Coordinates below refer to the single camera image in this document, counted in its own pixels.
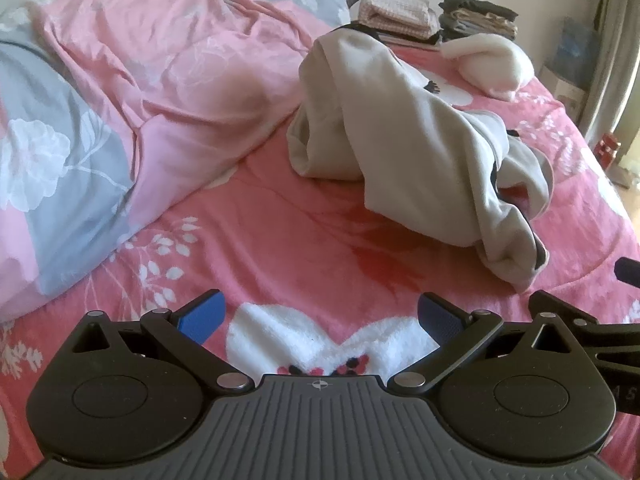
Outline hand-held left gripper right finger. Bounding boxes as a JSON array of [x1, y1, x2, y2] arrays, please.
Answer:
[[387, 292, 581, 396]]

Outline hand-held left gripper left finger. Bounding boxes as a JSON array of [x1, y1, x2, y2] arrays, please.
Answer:
[[70, 288, 253, 396]]

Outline beige jacket with black trim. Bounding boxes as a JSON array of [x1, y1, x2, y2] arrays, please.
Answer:
[[287, 24, 556, 293]]

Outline stack of dark folded clothes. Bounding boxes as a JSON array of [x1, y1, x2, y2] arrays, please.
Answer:
[[439, 0, 520, 43]]

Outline red bottle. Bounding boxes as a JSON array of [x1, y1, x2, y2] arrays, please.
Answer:
[[592, 132, 621, 168]]

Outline pink floral bed blanket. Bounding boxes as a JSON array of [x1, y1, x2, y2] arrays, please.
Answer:
[[0, 40, 640, 461]]

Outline white water dispenser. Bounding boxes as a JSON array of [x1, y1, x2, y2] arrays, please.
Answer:
[[542, 62, 588, 111]]

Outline grey curtain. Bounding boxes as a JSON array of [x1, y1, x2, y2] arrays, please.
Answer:
[[577, 0, 640, 146]]

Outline white fleece folded blanket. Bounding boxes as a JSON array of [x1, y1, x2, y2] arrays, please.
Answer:
[[440, 35, 535, 101]]

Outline pink grey floral duvet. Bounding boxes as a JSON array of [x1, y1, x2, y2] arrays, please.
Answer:
[[0, 0, 363, 323]]

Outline folded lilac sheet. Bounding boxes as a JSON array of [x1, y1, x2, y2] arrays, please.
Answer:
[[372, 30, 443, 52]]

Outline checked folded cloth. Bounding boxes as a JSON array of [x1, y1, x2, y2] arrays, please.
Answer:
[[359, 0, 441, 41]]

